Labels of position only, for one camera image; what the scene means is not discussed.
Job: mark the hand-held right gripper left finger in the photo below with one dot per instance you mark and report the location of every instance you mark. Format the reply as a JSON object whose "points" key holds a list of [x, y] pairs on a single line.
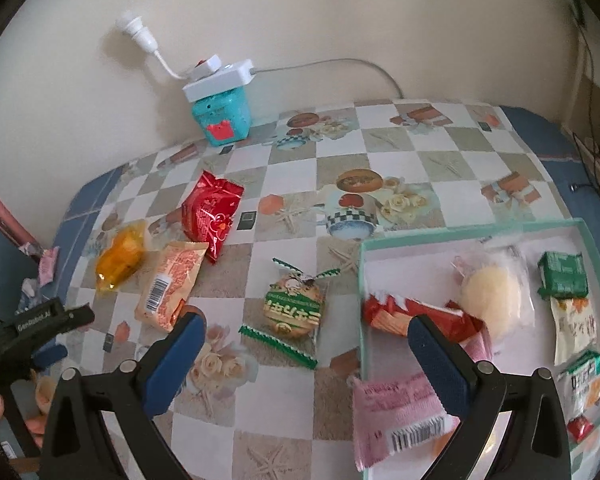
{"points": [[176, 360]]}

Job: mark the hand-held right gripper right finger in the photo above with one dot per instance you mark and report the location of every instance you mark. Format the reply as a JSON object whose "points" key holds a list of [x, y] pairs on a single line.
{"points": [[440, 367]]}

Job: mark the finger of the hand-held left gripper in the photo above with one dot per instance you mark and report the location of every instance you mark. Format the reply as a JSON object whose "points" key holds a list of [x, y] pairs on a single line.
{"points": [[79, 316], [50, 357]]}

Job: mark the pink barcode snack packet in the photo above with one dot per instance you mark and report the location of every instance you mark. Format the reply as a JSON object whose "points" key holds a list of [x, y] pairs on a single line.
{"points": [[395, 410]]}

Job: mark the red and white snack packet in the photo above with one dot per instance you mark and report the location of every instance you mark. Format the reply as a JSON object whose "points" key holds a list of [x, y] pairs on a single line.
{"points": [[395, 317]]}

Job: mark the clear orange snack packet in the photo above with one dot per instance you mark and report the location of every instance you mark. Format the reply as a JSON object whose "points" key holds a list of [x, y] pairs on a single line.
{"points": [[121, 257]]}

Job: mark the orange and white snack packet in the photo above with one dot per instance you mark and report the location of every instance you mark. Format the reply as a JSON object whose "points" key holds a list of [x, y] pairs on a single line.
{"points": [[170, 285]]}

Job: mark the teal-rimmed white tray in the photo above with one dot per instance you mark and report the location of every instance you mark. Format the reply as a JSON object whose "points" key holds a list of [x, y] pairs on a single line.
{"points": [[520, 360]]}

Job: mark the green-striped clear biscuit packet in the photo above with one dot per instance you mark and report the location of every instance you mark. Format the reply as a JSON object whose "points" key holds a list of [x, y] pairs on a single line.
{"points": [[292, 305]]}

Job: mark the grey and green snack packet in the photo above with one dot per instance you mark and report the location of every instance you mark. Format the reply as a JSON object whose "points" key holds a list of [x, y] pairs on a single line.
{"points": [[582, 382]]}

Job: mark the red heart-print snack packet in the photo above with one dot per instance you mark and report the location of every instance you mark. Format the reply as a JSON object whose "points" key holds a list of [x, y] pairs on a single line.
{"points": [[211, 215]]}

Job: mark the small red candy packet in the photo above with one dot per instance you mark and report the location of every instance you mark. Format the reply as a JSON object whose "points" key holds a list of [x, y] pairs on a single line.
{"points": [[580, 425]]}

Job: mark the small pink sachet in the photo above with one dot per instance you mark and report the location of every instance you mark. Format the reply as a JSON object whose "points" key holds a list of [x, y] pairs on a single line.
{"points": [[48, 265]]}

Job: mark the clear packet with pale cake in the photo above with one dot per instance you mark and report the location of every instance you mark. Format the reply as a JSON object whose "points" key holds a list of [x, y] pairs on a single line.
{"points": [[492, 295]]}

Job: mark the white orange-print snack packet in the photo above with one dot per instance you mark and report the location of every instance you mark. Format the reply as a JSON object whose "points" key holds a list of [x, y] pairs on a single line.
{"points": [[575, 330]]}

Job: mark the teal box with red label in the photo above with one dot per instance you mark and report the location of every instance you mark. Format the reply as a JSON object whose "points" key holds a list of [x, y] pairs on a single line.
{"points": [[222, 117]]}

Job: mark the white power strip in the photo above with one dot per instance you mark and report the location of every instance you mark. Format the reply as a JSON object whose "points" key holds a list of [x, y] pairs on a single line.
{"points": [[217, 82]]}

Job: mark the white plug with red switch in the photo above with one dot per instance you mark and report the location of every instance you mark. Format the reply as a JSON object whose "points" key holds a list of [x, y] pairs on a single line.
{"points": [[205, 66]]}

